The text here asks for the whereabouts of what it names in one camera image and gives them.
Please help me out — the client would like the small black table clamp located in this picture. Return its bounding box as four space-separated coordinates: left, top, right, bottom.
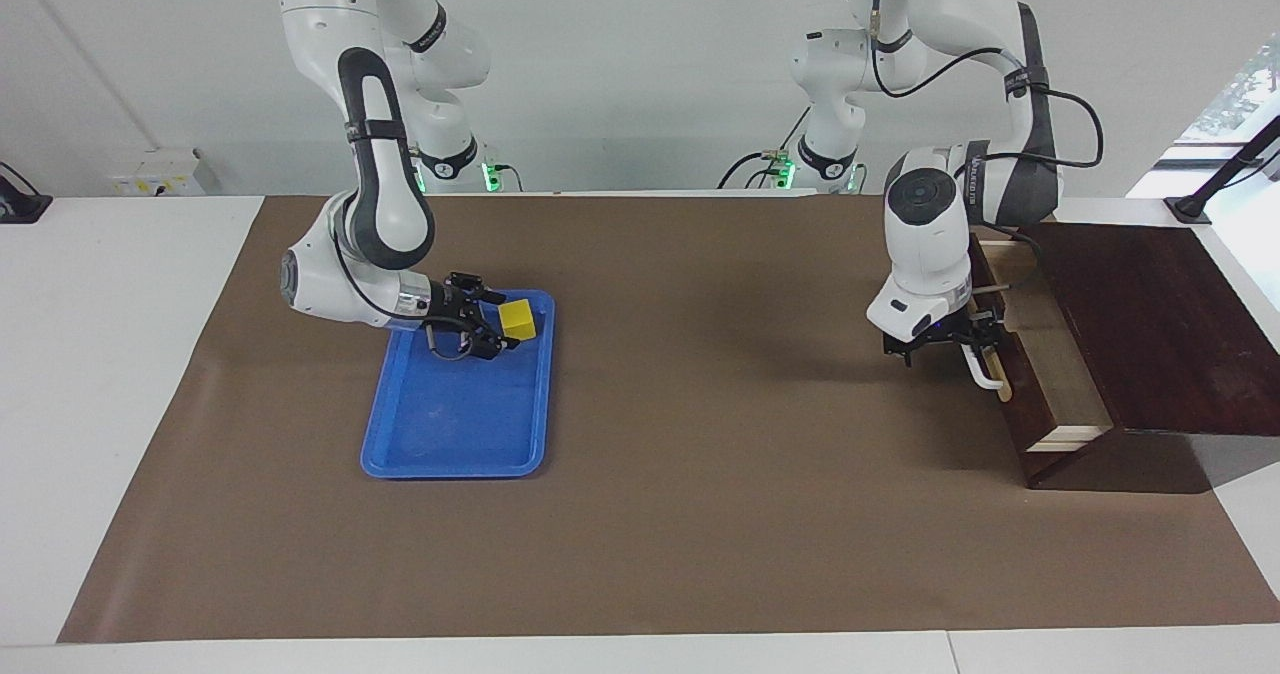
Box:
0 161 53 225

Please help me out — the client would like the dark wooden drawer cabinet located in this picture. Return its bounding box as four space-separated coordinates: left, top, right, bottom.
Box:
1018 221 1280 495

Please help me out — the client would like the black left arm gripper cable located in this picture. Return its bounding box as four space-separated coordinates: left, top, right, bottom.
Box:
848 0 1106 260

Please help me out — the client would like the blue plastic tray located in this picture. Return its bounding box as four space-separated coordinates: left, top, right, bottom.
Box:
360 289 556 480

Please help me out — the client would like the black arm gripper cable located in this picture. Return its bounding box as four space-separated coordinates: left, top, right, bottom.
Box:
848 0 1106 260
330 214 483 363

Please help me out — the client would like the black angled camera stand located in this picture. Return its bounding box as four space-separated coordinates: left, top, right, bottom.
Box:
1165 114 1280 227

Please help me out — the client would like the window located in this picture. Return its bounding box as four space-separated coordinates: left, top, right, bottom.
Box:
1170 34 1280 170

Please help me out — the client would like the yellow cube block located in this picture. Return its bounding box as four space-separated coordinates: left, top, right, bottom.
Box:
499 299 539 343

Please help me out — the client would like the black right arm gripper cable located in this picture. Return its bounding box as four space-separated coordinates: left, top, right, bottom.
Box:
330 214 483 363

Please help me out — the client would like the white drawer handle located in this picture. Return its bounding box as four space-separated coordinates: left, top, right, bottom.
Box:
960 339 1014 403

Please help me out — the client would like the white wall power outlet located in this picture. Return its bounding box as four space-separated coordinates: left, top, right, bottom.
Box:
110 149 207 197

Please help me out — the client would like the brown table mat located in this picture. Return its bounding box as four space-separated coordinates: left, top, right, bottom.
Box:
57 192 1280 645

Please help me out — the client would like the black left arm base cable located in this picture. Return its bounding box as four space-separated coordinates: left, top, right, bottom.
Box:
718 104 813 191

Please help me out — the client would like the dark wooden drawer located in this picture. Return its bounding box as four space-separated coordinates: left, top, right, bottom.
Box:
962 232 1116 481

